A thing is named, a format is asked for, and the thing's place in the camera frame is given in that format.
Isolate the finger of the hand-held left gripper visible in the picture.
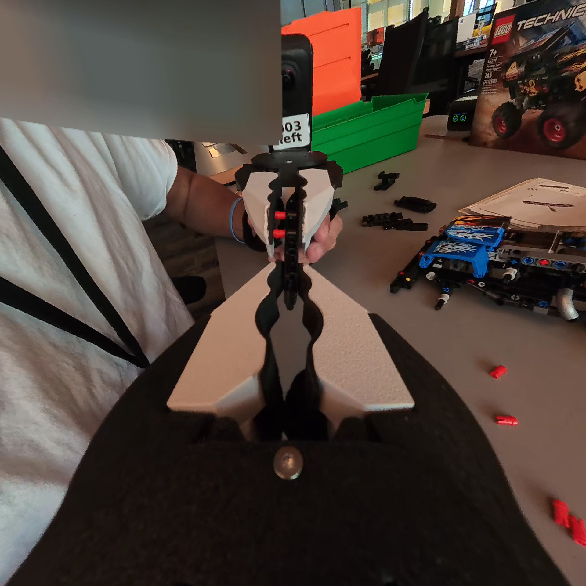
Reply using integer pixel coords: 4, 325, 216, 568
241, 173, 282, 261
298, 170, 332, 254

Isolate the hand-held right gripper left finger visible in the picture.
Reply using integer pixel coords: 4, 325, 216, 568
167, 263, 284, 441

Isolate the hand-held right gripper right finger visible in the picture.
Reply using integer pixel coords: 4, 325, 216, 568
286, 266, 415, 440

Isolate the long black lego beam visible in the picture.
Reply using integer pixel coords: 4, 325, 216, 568
283, 185, 304, 312

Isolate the person's left forearm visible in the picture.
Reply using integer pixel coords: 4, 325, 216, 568
166, 165, 243, 241

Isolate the black studded lego assembly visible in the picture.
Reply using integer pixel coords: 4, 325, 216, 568
362, 212, 404, 230

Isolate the black lego panel piece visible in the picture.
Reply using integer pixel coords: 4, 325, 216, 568
394, 196, 437, 214

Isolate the blue flame lego truck model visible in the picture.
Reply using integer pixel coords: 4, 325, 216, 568
390, 214, 586, 322

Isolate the lego instruction booklet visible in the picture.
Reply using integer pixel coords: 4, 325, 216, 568
459, 178, 586, 230

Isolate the lego set cardboard box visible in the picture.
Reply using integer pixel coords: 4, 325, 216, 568
469, 0, 586, 160

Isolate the person's left hand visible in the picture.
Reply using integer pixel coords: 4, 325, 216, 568
306, 215, 343, 265

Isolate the blue wristband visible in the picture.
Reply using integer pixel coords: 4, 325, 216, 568
227, 197, 245, 244

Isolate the orange plastic bin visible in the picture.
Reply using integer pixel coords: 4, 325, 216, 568
280, 7, 362, 117

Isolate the black rounded object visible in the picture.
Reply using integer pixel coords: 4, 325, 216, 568
173, 275, 208, 306

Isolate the green plastic bin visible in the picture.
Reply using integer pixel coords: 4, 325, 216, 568
311, 93, 429, 175

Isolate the black computer monitor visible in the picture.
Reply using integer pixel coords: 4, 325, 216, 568
379, 8, 458, 94

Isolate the black device green display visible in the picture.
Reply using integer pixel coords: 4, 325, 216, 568
446, 96, 479, 132

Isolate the black shoulder strap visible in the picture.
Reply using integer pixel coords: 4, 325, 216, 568
0, 146, 151, 369
0, 276, 149, 369

